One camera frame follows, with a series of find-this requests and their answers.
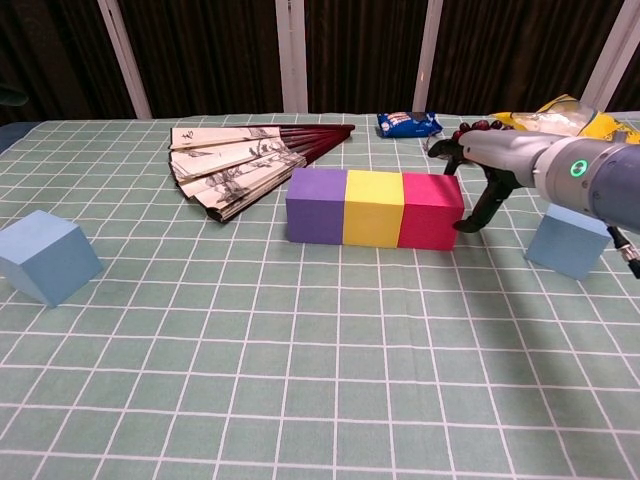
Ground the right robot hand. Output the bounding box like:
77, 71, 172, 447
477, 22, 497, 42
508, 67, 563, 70
427, 130, 547, 235

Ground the blue snack packet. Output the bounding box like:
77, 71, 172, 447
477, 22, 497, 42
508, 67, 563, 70
375, 110, 445, 140

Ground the yellow snack bag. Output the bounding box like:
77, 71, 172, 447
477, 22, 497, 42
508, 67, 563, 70
492, 93, 640, 146

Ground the dark red grape bunch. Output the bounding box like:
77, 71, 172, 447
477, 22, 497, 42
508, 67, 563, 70
423, 118, 505, 154

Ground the dark pleated curtain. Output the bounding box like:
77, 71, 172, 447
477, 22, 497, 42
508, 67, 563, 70
0, 0, 640, 126

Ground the magenta foam cube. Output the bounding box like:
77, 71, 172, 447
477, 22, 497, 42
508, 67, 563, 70
397, 172, 466, 251

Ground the painted paper folding fan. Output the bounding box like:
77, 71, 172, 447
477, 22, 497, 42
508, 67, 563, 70
168, 123, 357, 224

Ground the yellow foam cube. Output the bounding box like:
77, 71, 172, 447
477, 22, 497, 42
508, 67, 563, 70
342, 169, 405, 249

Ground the purple foam cube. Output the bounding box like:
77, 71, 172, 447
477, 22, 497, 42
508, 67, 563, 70
285, 168, 349, 246

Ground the green checked tablecloth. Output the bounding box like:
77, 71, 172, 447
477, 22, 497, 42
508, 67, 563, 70
0, 110, 640, 480

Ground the light blue foam cube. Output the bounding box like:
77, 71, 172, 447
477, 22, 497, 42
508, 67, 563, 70
523, 202, 614, 281
0, 209, 105, 308

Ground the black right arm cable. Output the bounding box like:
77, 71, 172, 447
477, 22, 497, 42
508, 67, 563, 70
607, 224, 640, 280

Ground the white frame post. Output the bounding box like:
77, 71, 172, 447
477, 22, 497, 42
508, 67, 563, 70
97, 0, 153, 120
412, 0, 445, 113
275, 0, 309, 114
581, 0, 640, 112

